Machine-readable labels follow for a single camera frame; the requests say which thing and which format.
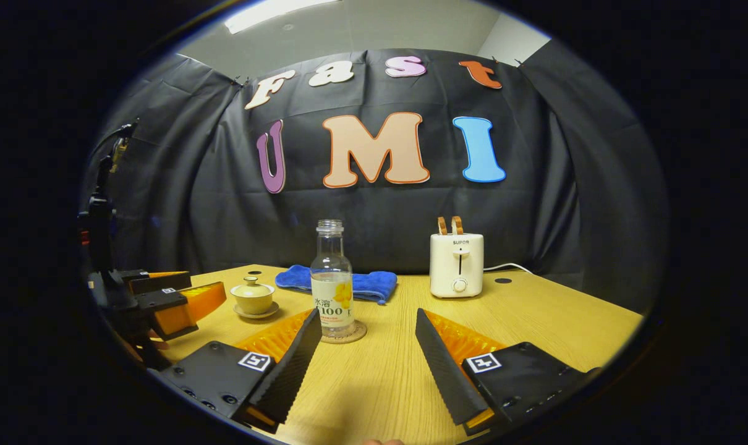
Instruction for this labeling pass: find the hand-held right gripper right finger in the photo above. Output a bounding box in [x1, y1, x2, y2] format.
[415, 308, 600, 436]

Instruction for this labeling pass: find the blue folded towel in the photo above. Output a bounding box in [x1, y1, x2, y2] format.
[275, 265, 398, 305]

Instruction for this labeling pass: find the cream ceramic saucer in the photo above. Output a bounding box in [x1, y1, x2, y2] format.
[233, 301, 280, 320]

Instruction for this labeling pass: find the round cork coaster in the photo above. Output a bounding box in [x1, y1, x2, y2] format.
[320, 320, 368, 344]

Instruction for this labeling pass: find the cream ceramic teacup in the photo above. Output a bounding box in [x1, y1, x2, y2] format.
[232, 290, 274, 315]

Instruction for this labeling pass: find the white toaster power cable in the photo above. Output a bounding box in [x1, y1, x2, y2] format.
[483, 263, 535, 276]

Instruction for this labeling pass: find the black backdrop cloth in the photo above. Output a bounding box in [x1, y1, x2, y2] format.
[80, 40, 670, 316]

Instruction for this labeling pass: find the clear plastic water bottle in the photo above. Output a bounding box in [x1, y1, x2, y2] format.
[310, 219, 355, 338]

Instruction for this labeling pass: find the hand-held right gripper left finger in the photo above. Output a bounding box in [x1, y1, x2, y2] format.
[158, 308, 323, 433]

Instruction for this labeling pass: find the white toaster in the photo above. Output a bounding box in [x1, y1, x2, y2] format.
[429, 233, 485, 299]

